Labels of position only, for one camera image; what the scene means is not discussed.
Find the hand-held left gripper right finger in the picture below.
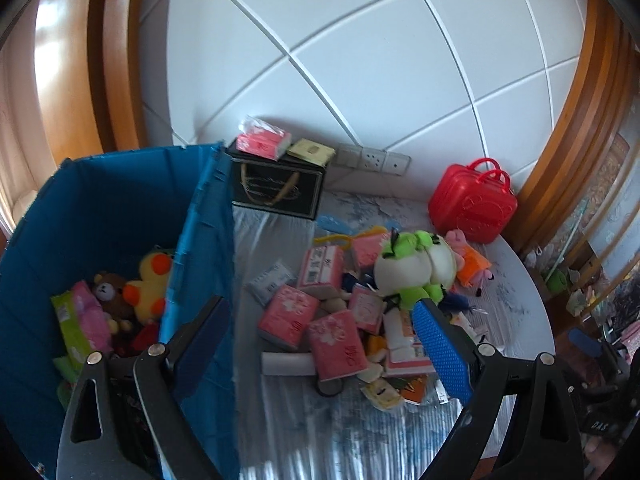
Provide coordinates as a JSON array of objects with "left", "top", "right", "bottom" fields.
[{"left": 411, "top": 297, "right": 586, "bottom": 480}]

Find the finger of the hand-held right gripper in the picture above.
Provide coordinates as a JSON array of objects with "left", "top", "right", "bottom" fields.
[{"left": 567, "top": 327, "right": 606, "bottom": 356}]

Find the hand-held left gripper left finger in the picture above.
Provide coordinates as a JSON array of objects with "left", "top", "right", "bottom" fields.
[{"left": 55, "top": 295, "right": 232, "bottom": 480}]

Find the blue plastic storage container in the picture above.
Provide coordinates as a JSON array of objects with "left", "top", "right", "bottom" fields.
[{"left": 0, "top": 142, "right": 241, "bottom": 480}]

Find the white small packet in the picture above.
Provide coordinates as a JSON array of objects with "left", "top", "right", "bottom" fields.
[{"left": 385, "top": 310, "right": 418, "bottom": 348}]

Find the orange packet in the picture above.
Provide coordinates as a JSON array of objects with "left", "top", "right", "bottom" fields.
[{"left": 400, "top": 375, "right": 431, "bottom": 405}]

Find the red soft toy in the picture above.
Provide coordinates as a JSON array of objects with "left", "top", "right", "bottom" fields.
[{"left": 131, "top": 322, "right": 163, "bottom": 356}]

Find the yellow small packet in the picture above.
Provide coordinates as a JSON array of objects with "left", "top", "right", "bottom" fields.
[{"left": 362, "top": 377, "right": 405, "bottom": 411}]

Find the yellow duck plush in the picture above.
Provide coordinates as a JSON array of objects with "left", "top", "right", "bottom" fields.
[{"left": 122, "top": 250, "right": 176, "bottom": 323}]

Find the green frog plush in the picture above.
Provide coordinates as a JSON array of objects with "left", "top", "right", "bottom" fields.
[{"left": 372, "top": 229, "right": 458, "bottom": 313}]

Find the pink pig plush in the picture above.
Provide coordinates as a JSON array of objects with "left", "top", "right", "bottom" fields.
[{"left": 445, "top": 229, "right": 496, "bottom": 291}]

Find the white grey tissue pack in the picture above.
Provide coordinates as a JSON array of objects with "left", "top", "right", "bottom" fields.
[{"left": 247, "top": 259, "right": 296, "bottom": 306}]

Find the brown bear plush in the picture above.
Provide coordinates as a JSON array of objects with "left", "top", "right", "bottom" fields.
[{"left": 92, "top": 271, "right": 133, "bottom": 333}]

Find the pile of pink tissue packs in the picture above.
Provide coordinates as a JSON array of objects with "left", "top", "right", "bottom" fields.
[{"left": 257, "top": 232, "right": 436, "bottom": 383}]

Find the light pink tissue pack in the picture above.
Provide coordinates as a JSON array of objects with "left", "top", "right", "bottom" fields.
[{"left": 70, "top": 280, "right": 113, "bottom": 356}]

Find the black round item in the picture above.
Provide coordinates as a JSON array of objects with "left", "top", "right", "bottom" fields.
[{"left": 315, "top": 377, "right": 346, "bottom": 400}]

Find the green tissue pack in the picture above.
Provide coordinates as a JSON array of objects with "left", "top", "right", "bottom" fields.
[{"left": 50, "top": 292, "right": 93, "bottom": 371}]

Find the red mini suitcase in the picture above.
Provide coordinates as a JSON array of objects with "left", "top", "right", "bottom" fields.
[{"left": 427, "top": 157, "right": 518, "bottom": 245}]

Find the black gold printed box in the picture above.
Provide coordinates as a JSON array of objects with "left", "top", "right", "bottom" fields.
[{"left": 225, "top": 149, "right": 328, "bottom": 220}]

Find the wrapped pink tissue pack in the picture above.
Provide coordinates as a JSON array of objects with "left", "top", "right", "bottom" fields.
[{"left": 235, "top": 116, "right": 293, "bottom": 162}]

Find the yellow flat packet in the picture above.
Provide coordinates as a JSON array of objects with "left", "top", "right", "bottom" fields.
[{"left": 286, "top": 138, "right": 337, "bottom": 167}]

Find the pale pink curtain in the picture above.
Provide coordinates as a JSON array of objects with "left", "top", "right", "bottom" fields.
[{"left": 0, "top": 25, "right": 56, "bottom": 231}]

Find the wooden curved frame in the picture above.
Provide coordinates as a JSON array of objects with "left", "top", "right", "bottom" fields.
[{"left": 515, "top": 0, "right": 626, "bottom": 256}]

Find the wooden door frame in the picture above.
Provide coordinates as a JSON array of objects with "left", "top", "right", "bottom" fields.
[{"left": 35, "top": 0, "right": 173, "bottom": 153}]

